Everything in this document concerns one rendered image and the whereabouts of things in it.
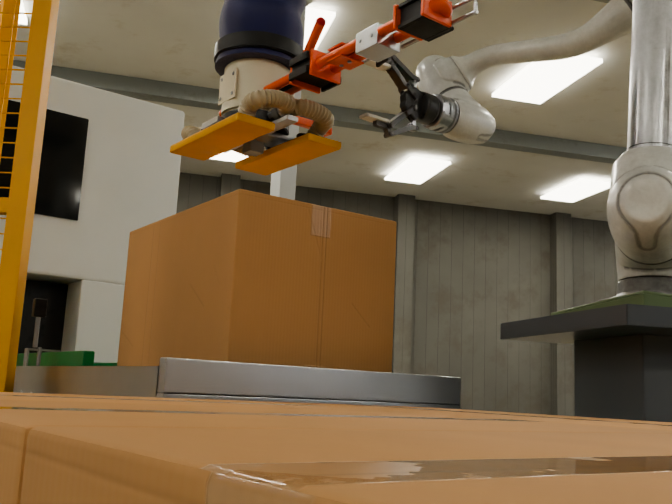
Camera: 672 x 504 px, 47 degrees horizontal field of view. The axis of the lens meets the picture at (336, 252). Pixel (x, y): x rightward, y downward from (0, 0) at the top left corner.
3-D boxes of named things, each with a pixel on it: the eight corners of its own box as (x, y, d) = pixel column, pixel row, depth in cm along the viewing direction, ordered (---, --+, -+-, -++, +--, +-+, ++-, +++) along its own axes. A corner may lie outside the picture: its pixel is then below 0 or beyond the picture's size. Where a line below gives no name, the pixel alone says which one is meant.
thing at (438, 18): (392, 29, 145) (393, 4, 146) (420, 41, 150) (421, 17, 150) (423, 13, 139) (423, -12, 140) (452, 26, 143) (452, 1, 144)
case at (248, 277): (114, 388, 192) (129, 231, 199) (254, 394, 214) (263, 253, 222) (224, 395, 143) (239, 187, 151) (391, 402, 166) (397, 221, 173)
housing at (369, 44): (353, 53, 156) (354, 33, 157) (378, 63, 160) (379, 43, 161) (375, 42, 150) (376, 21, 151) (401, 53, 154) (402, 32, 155)
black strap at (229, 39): (197, 66, 196) (199, 51, 197) (274, 90, 210) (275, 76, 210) (243, 36, 178) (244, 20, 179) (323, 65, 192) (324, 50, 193)
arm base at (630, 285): (640, 319, 187) (640, 296, 189) (718, 309, 167) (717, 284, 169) (581, 308, 180) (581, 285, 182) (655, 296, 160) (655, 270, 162)
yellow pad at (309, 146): (234, 168, 206) (235, 150, 207) (266, 176, 212) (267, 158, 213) (307, 140, 179) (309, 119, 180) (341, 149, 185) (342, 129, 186)
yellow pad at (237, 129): (168, 153, 195) (170, 134, 195) (204, 161, 201) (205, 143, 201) (236, 119, 168) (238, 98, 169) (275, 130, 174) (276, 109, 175)
